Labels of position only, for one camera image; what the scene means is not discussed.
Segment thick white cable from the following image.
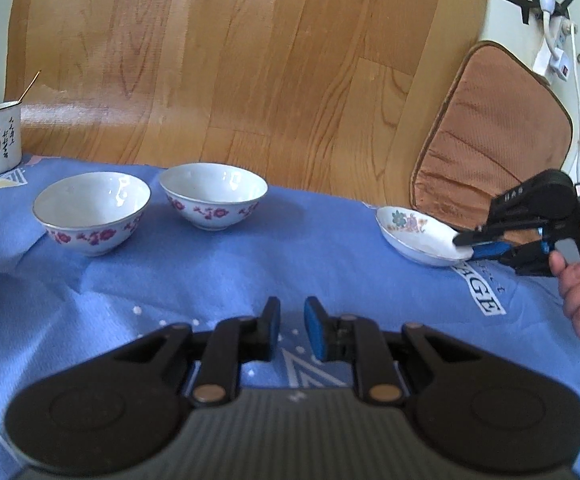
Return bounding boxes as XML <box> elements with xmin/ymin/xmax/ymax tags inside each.
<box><xmin>541</xmin><ymin>10</ymin><xmax>562</xmax><ymax>63</ymax></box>

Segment thin wooden stick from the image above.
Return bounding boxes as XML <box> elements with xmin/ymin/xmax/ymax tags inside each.
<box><xmin>18</xmin><ymin>70</ymin><xmax>42</xmax><ymax>106</ymax></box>

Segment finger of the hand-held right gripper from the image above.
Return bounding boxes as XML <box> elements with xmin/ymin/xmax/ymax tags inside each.
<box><xmin>452</xmin><ymin>222</ymin><xmax>546</xmax><ymax>249</ymax></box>
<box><xmin>470</xmin><ymin>237</ymin><xmax>560</xmax><ymax>277</ymax></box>

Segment white power adapter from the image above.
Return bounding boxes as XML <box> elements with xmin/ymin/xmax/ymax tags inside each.
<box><xmin>534</xmin><ymin>20</ymin><xmax>579</xmax><ymax>82</ymax></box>

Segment white floral bowl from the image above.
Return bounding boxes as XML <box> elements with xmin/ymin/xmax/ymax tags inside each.
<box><xmin>159</xmin><ymin>162</ymin><xmax>269</xmax><ymax>233</ymax></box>
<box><xmin>32</xmin><ymin>172</ymin><xmax>152</xmax><ymax>258</ymax></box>

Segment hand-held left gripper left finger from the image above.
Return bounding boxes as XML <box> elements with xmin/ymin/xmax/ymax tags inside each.
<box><xmin>112</xmin><ymin>296</ymin><xmax>282</xmax><ymax>407</ymax></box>

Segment blue printed cloth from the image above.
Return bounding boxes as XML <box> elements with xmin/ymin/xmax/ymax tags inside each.
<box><xmin>0</xmin><ymin>152</ymin><xmax>580</xmax><ymax>480</ymax></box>

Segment white floral plate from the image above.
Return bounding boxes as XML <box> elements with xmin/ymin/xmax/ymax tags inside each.
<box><xmin>375</xmin><ymin>206</ymin><xmax>476</xmax><ymax>268</ymax></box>

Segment brown seat cushion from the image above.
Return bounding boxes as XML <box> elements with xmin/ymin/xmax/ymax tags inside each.
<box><xmin>409</xmin><ymin>41</ymin><xmax>574</xmax><ymax>227</ymax></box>

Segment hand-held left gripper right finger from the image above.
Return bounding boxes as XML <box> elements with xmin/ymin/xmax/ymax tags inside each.
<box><xmin>304</xmin><ymin>296</ymin><xmax>466</xmax><ymax>407</ymax></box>

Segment person's right hand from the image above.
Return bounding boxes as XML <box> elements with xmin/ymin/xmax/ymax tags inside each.
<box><xmin>548</xmin><ymin>222</ymin><xmax>580</xmax><ymax>345</ymax></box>

